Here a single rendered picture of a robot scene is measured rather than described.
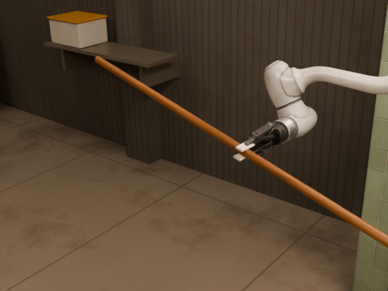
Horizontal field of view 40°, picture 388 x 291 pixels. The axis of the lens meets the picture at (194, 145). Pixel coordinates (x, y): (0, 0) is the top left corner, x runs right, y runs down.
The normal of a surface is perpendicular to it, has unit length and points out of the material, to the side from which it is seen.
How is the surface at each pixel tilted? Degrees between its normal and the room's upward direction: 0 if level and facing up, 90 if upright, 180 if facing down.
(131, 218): 0
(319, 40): 90
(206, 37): 90
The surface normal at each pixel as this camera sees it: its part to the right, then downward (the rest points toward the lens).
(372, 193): -0.68, 0.31
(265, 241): -0.02, -0.91
